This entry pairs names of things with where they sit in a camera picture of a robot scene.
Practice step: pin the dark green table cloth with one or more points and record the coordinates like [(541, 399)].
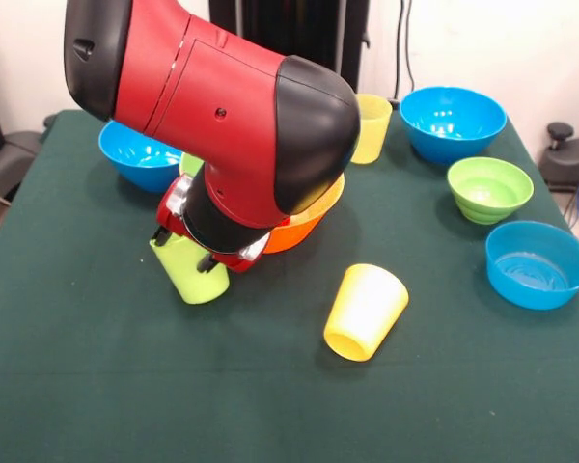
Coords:
[(270, 410)]

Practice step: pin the small green bowl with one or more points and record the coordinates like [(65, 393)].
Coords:
[(489, 198)]

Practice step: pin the black knobbed equipment base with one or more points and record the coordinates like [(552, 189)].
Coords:
[(569, 159)]

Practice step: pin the black chair base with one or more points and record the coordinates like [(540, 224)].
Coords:
[(9, 159)]

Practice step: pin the large orange bowl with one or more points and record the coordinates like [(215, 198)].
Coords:
[(289, 238)]

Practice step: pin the small blue bowl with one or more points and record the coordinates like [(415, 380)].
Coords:
[(535, 275)]

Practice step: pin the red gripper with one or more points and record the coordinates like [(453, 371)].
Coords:
[(166, 219)]

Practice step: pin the large blue bowl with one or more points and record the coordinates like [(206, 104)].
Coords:
[(140, 164), (453, 130)]

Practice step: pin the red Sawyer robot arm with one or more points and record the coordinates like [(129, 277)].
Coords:
[(231, 125)]

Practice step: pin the large green bowl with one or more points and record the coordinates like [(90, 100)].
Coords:
[(190, 166)]

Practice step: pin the pale translucent yellow cup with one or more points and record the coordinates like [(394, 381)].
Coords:
[(374, 135)]

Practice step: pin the green cup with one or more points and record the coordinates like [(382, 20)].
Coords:
[(193, 280)]

